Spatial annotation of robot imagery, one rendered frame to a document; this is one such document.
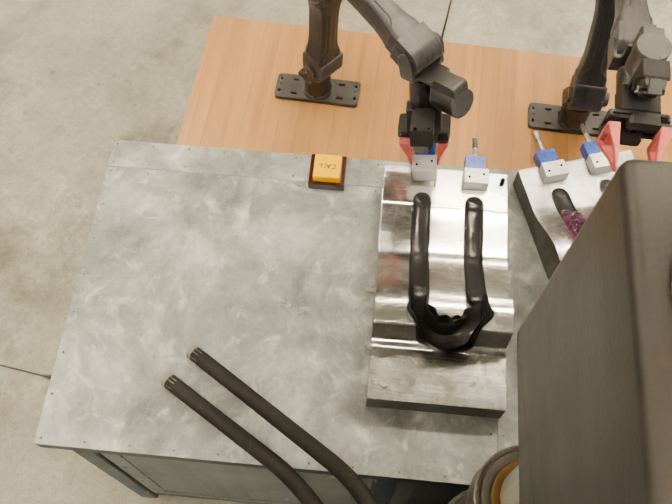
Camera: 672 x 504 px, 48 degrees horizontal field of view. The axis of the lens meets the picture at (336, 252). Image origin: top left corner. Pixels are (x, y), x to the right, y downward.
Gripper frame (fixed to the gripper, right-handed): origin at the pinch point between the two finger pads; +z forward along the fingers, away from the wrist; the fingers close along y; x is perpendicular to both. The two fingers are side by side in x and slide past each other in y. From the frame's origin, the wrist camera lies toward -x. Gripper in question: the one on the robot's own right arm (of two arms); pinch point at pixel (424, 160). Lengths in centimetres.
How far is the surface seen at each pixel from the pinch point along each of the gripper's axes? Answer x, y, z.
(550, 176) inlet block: 6.2, 26.3, 8.3
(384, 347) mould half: -32.8, -6.1, 20.6
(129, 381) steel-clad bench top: -42, -56, 24
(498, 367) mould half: -33.6, 15.7, 23.8
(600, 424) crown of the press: -109, 13, -67
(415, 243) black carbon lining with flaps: -12.5, -1.2, 11.8
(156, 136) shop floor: 88, -100, 56
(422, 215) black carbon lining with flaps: -6.4, -0.1, 9.4
